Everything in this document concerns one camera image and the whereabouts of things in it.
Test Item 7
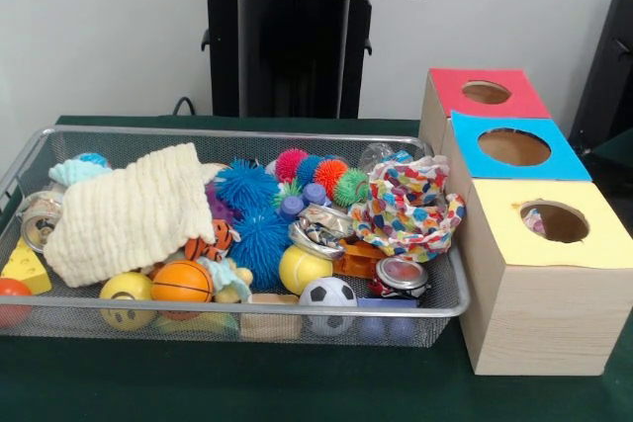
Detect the long polka dot cloth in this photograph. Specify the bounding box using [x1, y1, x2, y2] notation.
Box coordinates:
[348, 153, 466, 263]

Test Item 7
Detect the multicolour patterned cloth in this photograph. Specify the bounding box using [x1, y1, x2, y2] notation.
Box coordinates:
[522, 207, 547, 237]

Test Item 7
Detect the cream knitted cloth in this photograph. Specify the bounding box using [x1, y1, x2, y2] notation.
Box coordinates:
[44, 142, 218, 289]

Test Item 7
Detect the clear mesh bin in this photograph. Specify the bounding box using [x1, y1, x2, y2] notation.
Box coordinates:
[0, 126, 471, 349]

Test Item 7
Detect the wooden box with three holes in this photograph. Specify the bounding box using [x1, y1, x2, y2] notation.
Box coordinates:
[418, 68, 633, 377]

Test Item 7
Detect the black monitor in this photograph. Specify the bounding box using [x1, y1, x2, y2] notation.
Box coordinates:
[569, 0, 633, 171]

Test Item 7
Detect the blue spiky rubber ball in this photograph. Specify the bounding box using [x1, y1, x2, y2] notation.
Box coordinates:
[229, 209, 293, 290]
[215, 157, 283, 213]

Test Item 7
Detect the crushed red drink can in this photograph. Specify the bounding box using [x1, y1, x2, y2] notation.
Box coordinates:
[370, 256, 433, 302]

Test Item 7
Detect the yellow tennis ball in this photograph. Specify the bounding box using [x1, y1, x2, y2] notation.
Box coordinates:
[277, 246, 333, 296]

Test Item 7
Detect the striped tiger plush toy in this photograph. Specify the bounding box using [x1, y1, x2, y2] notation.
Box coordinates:
[182, 219, 241, 264]

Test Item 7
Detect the black and white soccer ball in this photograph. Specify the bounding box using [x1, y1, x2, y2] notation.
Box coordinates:
[300, 277, 359, 337]

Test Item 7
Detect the mint green cloth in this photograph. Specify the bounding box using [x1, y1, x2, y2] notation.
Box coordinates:
[49, 155, 112, 189]

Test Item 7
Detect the orange toy basketball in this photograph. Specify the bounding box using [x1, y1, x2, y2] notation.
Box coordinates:
[151, 260, 215, 304]

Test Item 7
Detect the yellow smiley ball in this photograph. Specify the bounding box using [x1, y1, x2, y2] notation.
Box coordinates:
[99, 272, 157, 332]

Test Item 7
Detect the silver drink can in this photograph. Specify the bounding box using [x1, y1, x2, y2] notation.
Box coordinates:
[18, 190, 68, 253]

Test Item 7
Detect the yellow cheese wedge toy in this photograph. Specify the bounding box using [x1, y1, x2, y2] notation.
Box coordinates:
[0, 239, 52, 296]

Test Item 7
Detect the red ball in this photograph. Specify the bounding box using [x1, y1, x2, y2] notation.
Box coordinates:
[0, 278, 33, 329]

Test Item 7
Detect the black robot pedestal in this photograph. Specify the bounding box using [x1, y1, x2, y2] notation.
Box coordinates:
[191, 0, 397, 119]

